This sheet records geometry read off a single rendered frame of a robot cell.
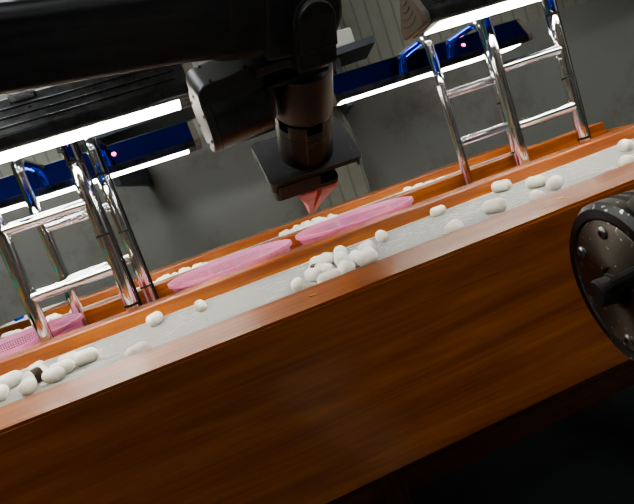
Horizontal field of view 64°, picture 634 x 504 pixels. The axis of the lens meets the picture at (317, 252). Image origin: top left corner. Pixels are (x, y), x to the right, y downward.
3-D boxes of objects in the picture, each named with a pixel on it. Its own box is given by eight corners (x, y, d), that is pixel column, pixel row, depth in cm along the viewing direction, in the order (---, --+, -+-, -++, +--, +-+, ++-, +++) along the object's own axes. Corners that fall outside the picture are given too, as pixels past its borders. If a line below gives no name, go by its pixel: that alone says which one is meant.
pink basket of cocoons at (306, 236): (448, 239, 102) (434, 193, 100) (325, 287, 97) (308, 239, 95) (398, 234, 128) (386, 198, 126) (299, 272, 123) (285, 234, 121)
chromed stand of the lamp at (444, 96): (537, 183, 132) (489, 9, 126) (470, 208, 128) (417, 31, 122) (496, 187, 151) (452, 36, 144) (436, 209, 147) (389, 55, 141)
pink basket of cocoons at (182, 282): (330, 278, 103) (314, 234, 101) (212, 336, 89) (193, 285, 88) (269, 280, 125) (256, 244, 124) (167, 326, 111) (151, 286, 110)
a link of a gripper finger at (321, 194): (263, 202, 63) (252, 146, 55) (316, 184, 64) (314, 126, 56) (283, 243, 59) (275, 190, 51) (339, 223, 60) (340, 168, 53)
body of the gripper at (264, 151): (252, 156, 56) (241, 101, 50) (337, 129, 58) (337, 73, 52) (272, 198, 52) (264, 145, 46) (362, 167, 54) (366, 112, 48)
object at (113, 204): (171, 322, 114) (95, 128, 108) (81, 356, 110) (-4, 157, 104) (175, 307, 133) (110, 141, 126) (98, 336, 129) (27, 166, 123)
